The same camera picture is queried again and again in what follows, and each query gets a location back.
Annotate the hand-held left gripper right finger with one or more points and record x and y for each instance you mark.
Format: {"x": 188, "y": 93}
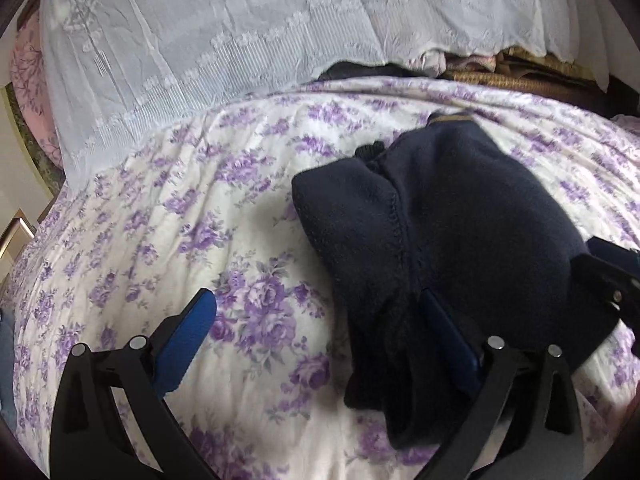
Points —
{"x": 457, "y": 350}

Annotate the woven straw mat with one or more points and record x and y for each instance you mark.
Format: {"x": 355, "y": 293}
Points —
{"x": 540, "y": 77}

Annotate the white lace cover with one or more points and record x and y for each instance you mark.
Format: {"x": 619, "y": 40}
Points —
{"x": 225, "y": 35}

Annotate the black cloth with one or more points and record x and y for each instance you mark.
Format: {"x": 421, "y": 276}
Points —
{"x": 360, "y": 70}

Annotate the pink floral cloth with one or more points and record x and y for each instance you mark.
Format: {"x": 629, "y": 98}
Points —
{"x": 30, "y": 70}

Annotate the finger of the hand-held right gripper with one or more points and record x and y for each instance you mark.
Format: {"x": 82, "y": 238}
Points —
{"x": 607, "y": 280}

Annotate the navy fleece garment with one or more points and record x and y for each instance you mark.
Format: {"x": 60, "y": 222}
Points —
{"x": 465, "y": 230}

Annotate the wooden furniture piece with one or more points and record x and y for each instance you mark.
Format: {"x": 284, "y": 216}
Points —
{"x": 15, "y": 235}

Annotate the folded pale pink cloth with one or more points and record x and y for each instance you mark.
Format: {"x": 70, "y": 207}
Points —
{"x": 450, "y": 62}

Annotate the blue denim cloth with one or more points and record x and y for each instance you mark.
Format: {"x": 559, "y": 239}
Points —
{"x": 6, "y": 360}

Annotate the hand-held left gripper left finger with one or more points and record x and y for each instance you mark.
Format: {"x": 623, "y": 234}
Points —
{"x": 180, "y": 345}

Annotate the purple floral bedsheet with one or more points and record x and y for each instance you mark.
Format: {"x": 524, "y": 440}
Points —
{"x": 200, "y": 210}

